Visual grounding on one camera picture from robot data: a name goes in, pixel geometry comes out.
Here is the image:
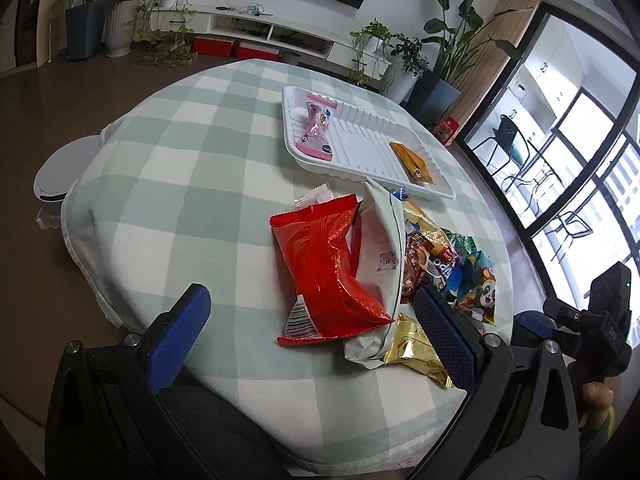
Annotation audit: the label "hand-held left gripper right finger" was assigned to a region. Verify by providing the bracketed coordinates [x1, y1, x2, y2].
[407, 285, 583, 480]

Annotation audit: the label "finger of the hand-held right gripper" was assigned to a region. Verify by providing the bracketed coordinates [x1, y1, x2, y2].
[512, 310, 556, 348]

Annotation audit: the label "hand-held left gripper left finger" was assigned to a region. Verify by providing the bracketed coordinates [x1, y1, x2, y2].
[45, 283, 212, 480]

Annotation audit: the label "tall plant in dark planter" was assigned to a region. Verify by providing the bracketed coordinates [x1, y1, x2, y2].
[407, 0, 533, 128]

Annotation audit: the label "pale pink clear snack packet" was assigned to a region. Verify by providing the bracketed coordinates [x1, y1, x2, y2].
[294, 185, 333, 209]

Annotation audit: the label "green white checkered tablecloth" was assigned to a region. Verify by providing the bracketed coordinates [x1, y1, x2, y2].
[62, 58, 516, 471]

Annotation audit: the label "red printed gift box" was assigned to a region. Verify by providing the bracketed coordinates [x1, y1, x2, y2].
[432, 116, 462, 147]

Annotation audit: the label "black mesh chair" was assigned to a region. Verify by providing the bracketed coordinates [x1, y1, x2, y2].
[90, 370, 301, 480]

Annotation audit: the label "orange snack packet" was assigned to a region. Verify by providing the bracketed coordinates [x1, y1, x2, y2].
[389, 141, 435, 184]

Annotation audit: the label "plant in white ribbed pot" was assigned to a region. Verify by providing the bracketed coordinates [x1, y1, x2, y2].
[104, 0, 148, 58]

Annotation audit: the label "large pink snack packet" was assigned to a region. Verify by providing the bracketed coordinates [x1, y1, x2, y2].
[295, 109, 335, 162]

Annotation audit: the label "green snack packet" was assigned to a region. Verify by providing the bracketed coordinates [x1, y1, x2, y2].
[442, 230, 478, 261]

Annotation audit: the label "person's right hand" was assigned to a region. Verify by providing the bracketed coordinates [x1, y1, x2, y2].
[580, 382, 615, 411]

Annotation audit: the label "gold foil snack packet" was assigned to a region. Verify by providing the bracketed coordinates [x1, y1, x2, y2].
[384, 312, 453, 390]

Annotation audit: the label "white snack bag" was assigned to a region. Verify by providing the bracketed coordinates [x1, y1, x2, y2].
[342, 180, 406, 370]

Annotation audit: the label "blue yellow snack packet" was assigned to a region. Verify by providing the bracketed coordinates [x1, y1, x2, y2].
[392, 187, 461, 293]

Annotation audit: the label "black metal chair teal cushion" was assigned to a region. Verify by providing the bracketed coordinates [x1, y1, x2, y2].
[472, 114, 532, 177]

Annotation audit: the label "red snack bag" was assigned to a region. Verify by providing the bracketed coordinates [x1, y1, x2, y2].
[270, 194, 396, 348]

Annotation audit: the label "white plastic tray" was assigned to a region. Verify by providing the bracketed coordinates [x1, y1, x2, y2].
[282, 85, 457, 201]

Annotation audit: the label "beige curtain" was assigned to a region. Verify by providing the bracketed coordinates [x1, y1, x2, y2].
[450, 0, 546, 133]

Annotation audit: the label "small pink snack packet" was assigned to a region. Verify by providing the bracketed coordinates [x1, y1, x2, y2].
[306, 92, 339, 117]

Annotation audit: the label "blue panda print snack packet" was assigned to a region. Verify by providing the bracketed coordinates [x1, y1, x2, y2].
[447, 250, 497, 326]

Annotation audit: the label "plant in grey-blue planter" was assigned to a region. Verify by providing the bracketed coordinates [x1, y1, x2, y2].
[47, 0, 121, 62]

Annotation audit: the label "red storage box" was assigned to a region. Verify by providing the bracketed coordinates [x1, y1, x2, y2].
[236, 41, 280, 62]
[191, 36, 236, 58]

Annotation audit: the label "white stool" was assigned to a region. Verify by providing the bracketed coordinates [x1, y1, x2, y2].
[34, 136, 103, 228]

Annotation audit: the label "pothos on wire stand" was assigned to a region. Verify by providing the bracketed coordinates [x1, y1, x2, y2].
[350, 19, 396, 87]

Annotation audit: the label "leafy plant in white pot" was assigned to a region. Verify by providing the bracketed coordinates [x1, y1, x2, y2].
[385, 35, 431, 106]

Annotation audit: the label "white television cabinet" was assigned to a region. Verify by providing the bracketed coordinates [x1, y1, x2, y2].
[167, 4, 396, 68]

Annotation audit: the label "trailing pothos in white pot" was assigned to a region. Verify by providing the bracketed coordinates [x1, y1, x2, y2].
[132, 0, 199, 68]

